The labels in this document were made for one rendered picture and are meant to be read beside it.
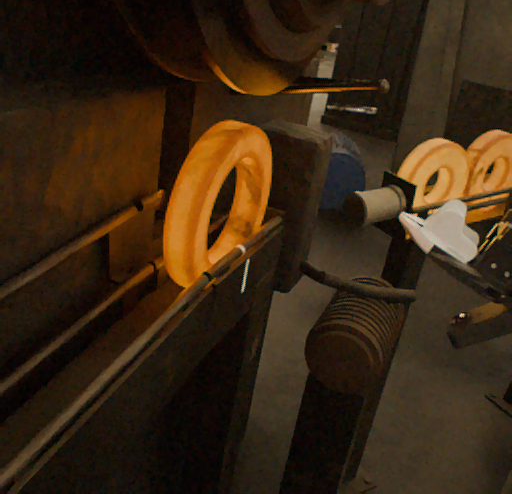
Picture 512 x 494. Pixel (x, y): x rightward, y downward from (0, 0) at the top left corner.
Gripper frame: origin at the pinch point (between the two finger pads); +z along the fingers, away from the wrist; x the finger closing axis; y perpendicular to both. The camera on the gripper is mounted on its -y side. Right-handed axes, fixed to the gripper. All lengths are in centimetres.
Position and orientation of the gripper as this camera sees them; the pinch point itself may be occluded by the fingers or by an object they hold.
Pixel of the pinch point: (406, 225)
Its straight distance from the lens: 69.2
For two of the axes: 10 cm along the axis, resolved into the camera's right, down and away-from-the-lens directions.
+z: -8.2, -5.5, 1.7
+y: 4.2, -7.7, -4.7
